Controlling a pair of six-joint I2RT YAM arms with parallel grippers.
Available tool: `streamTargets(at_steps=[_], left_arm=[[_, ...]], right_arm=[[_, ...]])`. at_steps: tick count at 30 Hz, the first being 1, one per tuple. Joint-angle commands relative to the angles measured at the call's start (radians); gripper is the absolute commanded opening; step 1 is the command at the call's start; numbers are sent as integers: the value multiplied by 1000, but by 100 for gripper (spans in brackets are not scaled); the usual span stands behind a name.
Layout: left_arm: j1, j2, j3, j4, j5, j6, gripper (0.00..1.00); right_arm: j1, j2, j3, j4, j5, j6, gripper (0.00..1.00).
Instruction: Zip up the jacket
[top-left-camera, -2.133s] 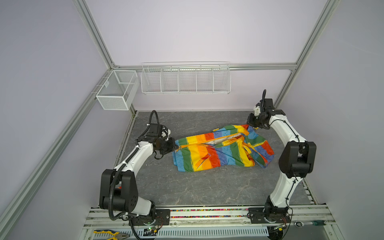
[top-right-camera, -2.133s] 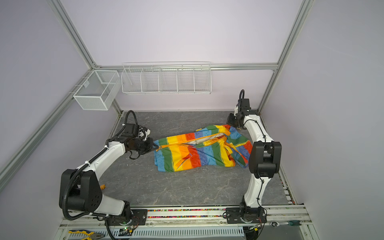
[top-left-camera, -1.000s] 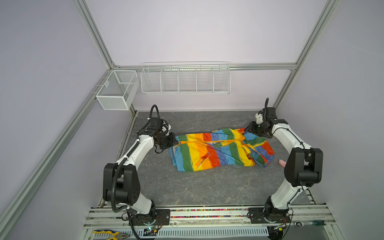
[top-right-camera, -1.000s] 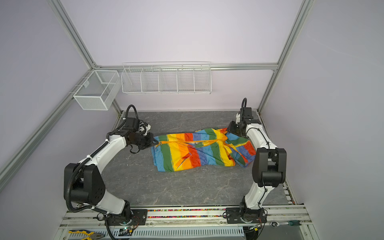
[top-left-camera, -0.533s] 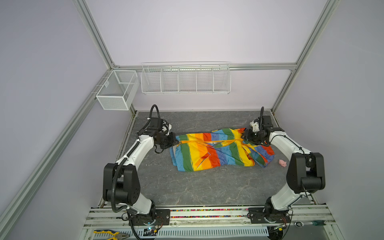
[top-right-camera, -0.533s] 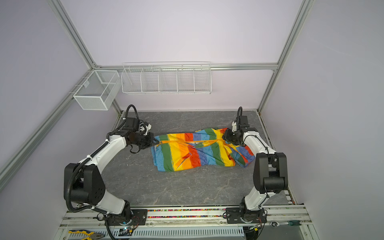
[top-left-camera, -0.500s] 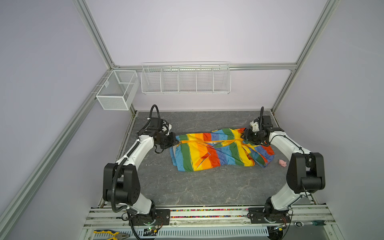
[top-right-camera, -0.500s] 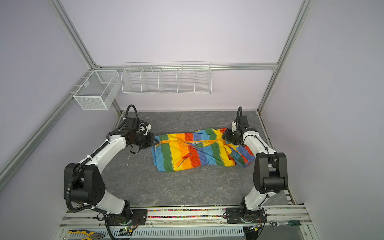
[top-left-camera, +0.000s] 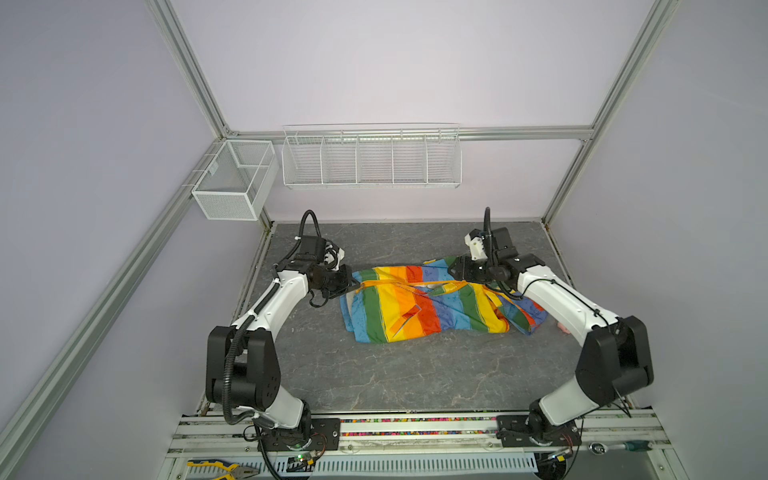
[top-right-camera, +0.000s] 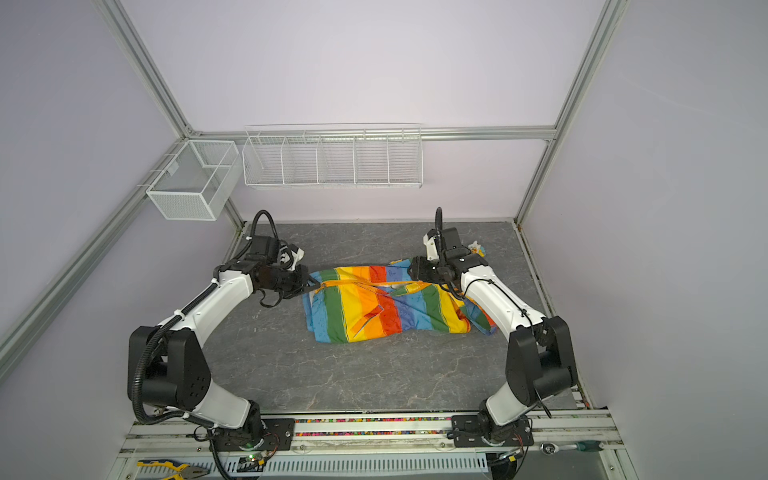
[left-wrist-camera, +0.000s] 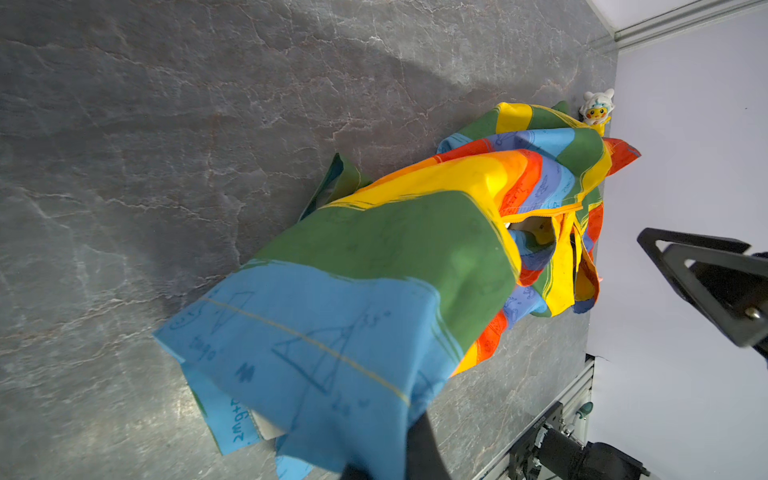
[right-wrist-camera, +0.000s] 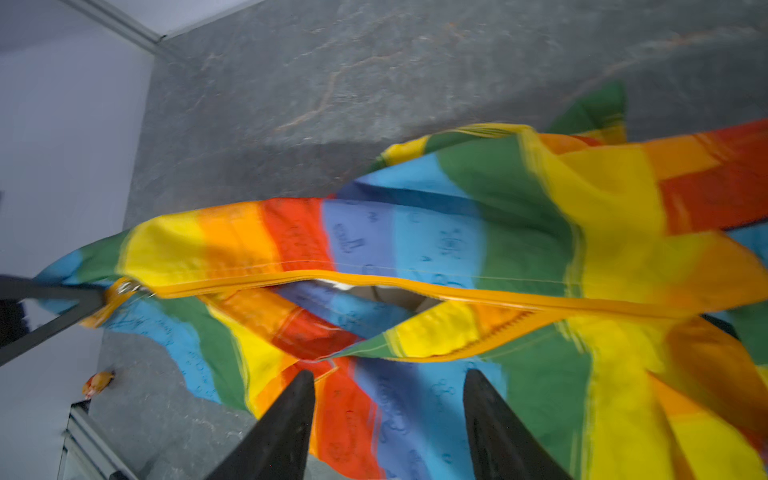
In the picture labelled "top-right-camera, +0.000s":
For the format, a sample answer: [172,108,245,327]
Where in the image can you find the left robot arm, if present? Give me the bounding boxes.
[127,210,320,441]

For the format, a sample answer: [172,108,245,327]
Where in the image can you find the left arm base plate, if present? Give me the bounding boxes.
[213,417,296,452]

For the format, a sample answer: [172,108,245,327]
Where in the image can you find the small yellow white toy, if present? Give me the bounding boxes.
[469,241,486,257]

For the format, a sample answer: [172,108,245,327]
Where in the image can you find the green handled screwdriver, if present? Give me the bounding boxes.
[539,440,604,456]

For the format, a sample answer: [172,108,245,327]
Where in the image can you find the rainbow striped jacket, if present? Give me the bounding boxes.
[302,260,497,344]

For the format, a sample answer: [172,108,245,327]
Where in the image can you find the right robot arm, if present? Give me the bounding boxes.
[409,208,578,443]

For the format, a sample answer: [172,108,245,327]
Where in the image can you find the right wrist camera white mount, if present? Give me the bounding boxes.
[423,228,441,264]

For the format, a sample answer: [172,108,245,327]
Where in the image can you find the white slotted cable duct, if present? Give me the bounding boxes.
[263,452,490,478]

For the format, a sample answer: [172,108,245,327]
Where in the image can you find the yellow handled pliers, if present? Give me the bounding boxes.
[136,459,210,480]

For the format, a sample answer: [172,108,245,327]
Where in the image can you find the white mesh box basket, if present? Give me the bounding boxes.
[147,140,243,221]

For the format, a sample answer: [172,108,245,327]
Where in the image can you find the white wire basket long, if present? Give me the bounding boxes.
[241,123,424,188]

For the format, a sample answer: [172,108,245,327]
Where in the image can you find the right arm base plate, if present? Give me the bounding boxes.
[446,412,534,448]

